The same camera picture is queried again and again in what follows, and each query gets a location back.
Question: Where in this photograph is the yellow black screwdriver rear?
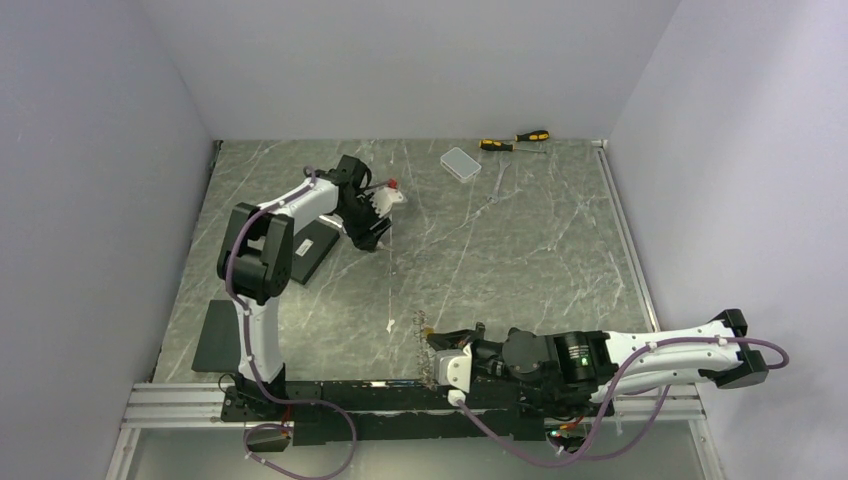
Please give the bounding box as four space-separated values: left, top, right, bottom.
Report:
514 130 550 142

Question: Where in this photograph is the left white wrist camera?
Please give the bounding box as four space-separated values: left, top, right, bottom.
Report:
369 178 407 217

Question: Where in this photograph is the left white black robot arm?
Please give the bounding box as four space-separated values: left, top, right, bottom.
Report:
217 155 406 420

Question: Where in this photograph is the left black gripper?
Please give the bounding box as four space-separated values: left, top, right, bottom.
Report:
337 193 393 253

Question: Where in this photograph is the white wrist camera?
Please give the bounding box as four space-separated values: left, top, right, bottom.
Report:
433 345 473 406
369 178 407 217

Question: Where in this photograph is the purple cable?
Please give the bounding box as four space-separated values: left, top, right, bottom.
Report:
453 336 791 469
223 165 359 480

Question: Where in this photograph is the aluminium rail frame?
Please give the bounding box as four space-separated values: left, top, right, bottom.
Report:
107 382 725 479

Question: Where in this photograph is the small silver wrench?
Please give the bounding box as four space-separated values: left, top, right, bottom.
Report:
486 158 511 204

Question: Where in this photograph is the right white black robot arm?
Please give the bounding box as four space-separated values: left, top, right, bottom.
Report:
425 309 772 415

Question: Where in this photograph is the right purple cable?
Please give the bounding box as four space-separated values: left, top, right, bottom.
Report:
453 336 791 469

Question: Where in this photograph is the yellow black screwdriver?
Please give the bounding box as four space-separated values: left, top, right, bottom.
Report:
514 130 550 142
478 139 545 154

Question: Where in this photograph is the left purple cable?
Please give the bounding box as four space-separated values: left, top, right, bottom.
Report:
223 165 359 480

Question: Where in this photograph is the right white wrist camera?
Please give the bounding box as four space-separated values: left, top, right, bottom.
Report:
433 345 473 406

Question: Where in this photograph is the large silver combination wrench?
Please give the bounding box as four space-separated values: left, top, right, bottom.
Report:
318 215 346 234

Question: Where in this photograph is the white plastic box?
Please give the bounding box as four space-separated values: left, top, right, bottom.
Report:
440 147 482 183

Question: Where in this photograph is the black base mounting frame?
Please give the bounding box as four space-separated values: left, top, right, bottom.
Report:
221 377 600 446

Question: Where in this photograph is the black network switch box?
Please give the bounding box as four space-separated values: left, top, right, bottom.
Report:
291 220 340 285

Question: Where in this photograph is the yellow black screwdriver front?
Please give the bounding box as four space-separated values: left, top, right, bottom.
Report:
478 139 545 154

